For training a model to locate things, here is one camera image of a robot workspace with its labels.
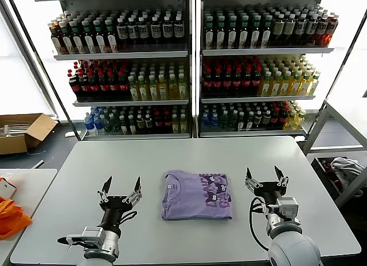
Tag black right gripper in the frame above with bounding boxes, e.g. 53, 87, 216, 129
244, 165, 289, 206

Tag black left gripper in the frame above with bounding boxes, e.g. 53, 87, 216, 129
96, 175, 143, 228

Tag purple printed t-shirt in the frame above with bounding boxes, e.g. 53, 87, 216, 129
161, 170, 233, 221

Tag black storage crate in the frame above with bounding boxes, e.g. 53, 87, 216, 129
311, 156, 367, 202

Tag dark bottle white cap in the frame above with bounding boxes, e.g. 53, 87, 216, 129
144, 114, 154, 134
116, 16, 130, 46
306, 13, 319, 46
245, 111, 255, 131
136, 114, 146, 134
150, 15, 163, 45
162, 15, 175, 45
138, 15, 150, 45
262, 109, 272, 131
295, 13, 309, 46
173, 15, 186, 45
127, 16, 140, 45
119, 115, 130, 135
237, 111, 247, 131
253, 110, 264, 131
128, 114, 138, 135

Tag cola bottle red cap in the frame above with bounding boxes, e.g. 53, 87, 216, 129
242, 67, 253, 95
88, 72, 100, 99
68, 70, 83, 99
154, 111, 164, 134
271, 107, 281, 131
79, 72, 91, 99
202, 67, 213, 95
279, 107, 290, 131
163, 111, 173, 134
252, 66, 263, 95
108, 72, 120, 100
232, 67, 244, 95
212, 67, 224, 95
222, 67, 233, 95
118, 72, 130, 100
98, 72, 111, 100

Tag yellow tea bottle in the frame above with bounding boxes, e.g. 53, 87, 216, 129
280, 71, 293, 97
295, 109, 307, 130
309, 71, 321, 96
179, 113, 189, 134
148, 75, 160, 101
167, 73, 179, 100
171, 114, 181, 134
128, 75, 140, 101
299, 71, 313, 96
177, 73, 189, 100
260, 71, 272, 97
290, 71, 303, 96
158, 74, 169, 101
286, 110, 298, 131
138, 75, 150, 101
270, 71, 283, 97

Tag green tinted water bottle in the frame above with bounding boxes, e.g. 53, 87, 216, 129
103, 114, 114, 135
229, 110, 239, 131
111, 114, 122, 135
220, 111, 230, 131

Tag red cloth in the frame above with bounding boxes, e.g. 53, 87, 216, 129
321, 159, 345, 192

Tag crumpled grey cloth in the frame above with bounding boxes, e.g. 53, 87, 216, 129
330, 157, 365, 187

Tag open brown cardboard box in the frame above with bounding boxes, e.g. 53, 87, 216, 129
0, 113, 59, 155

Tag orange cloth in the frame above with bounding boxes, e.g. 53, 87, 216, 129
0, 175, 33, 240

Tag small white box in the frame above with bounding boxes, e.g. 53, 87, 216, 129
0, 179, 18, 198

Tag white packing strips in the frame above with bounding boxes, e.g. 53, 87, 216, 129
0, 121, 31, 138

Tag grey metal bottle shelf unit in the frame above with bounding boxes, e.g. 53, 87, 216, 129
30, 0, 193, 141
194, 0, 355, 138

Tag dark bottle green cap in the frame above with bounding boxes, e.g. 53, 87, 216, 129
216, 15, 227, 49
60, 21, 74, 54
71, 19, 84, 54
250, 15, 261, 49
261, 15, 273, 48
239, 15, 250, 49
93, 18, 107, 53
227, 15, 239, 49
82, 19, 95, 54
205, 15, 216, 49
105, 18, 118, 53

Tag dark bottle beige label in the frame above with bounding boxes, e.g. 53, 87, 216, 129
272, 14, 285, 46
283, 13, 297, 46

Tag red tea bottle white label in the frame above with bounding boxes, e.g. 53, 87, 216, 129
50, 22, 63, 55

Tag red drink bottle white cap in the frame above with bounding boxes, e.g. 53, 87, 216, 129
325, 13, 339, 48
315, 13, 330, 46

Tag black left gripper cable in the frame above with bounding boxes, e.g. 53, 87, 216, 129
120, 210, 138, 224

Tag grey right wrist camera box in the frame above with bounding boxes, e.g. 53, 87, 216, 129
276, 196, 299, 224

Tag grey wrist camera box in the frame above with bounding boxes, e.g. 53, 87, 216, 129
276, 196, 299, 224
65, 226, 106, 251

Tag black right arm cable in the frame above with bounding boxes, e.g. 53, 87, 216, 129
249, 197, 272, 252

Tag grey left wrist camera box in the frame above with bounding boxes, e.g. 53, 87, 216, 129
65, 226, 106, 251

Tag grey metal rack frame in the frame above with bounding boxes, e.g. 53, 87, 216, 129
302, 98, 367, 209

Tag black slanted frame post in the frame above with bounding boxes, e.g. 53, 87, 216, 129
6, 0, 83, 141

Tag grey slanted frame post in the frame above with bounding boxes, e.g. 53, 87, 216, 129
0, 0, 60, 120

